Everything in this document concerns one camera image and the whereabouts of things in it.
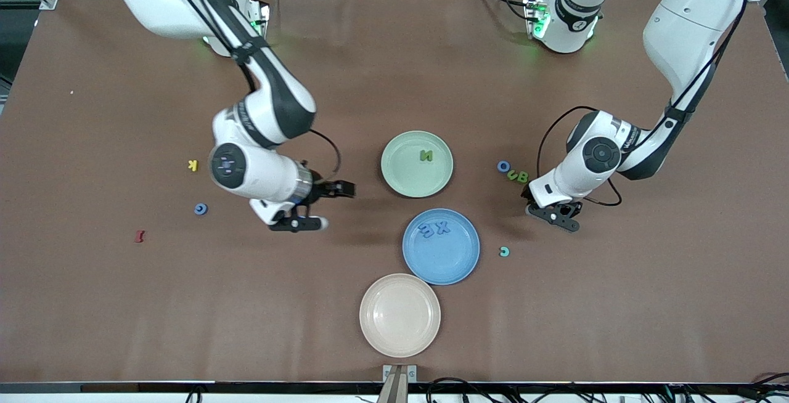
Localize light green plate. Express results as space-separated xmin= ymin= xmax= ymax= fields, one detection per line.
xmin=380 ymin=131 xmax=454 ymax=198

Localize blue plate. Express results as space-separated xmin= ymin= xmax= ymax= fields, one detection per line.
xmin=402 ymin=208 xmax=481 ymax=286

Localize beige plate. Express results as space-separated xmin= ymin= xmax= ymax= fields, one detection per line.
xmin=359 ymin=274 xmax=442 ymax=358

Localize brown table cover sheet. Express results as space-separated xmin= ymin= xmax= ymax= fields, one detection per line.
xmin=0 ymin=0 xmax=789 ymax=385

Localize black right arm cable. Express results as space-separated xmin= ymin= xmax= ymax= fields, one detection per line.
xmin=154 ymin=0 xmax=341 ymax=183

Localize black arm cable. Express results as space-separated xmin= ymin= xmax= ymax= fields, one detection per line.
xmin=154 ymin=0 xmax=341 ymax=183
xmin=536 ymin=0 xmax=750 ymax=208

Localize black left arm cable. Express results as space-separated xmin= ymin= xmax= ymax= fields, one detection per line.
xmin=536 ymin=0 xmax=750 ymax=208

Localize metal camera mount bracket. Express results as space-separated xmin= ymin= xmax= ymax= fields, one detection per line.
xmin=377 ymin=364 xmax=418 ymax=403

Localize black cable bundle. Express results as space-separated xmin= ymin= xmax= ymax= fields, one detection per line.
xmin=425 ymin=377 xmax=623 ymax=403

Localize black and red cables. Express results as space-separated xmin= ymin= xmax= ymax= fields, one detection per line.
xmin=749 ymin=371 xmax=789 ymax=403

